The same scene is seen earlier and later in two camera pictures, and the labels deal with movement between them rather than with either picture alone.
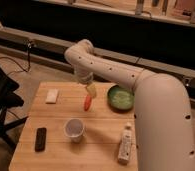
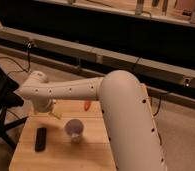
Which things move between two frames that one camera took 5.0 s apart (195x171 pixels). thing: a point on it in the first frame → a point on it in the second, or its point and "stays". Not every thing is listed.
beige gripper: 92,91 → 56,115
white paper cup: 74,128 stays
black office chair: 3,98 stays
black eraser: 40,139 stays
